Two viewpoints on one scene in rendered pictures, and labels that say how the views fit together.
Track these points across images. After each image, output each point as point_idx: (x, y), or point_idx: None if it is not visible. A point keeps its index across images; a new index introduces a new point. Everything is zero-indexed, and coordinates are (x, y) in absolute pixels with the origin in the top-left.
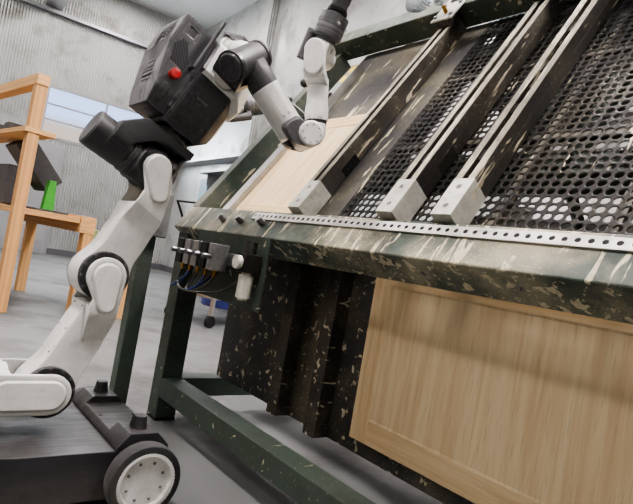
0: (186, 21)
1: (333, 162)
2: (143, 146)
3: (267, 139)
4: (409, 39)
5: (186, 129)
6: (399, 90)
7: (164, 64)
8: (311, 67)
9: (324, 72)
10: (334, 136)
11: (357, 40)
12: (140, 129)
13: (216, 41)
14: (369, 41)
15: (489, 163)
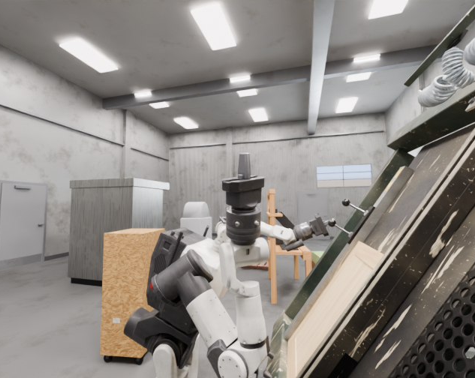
0: (160, 238)
1: (313, 366)
2: (157, 336)
3: (334, 248)
4: (461, 123)
5: (176, 323)
6: (410, 244)
7: (150, 277)
8: (223, 280)
9: (235, 286)
10: (358, 280)
11: (404, 137)
12: (149, 326)
13: (186, 244)
14: (416, 136)
15: None
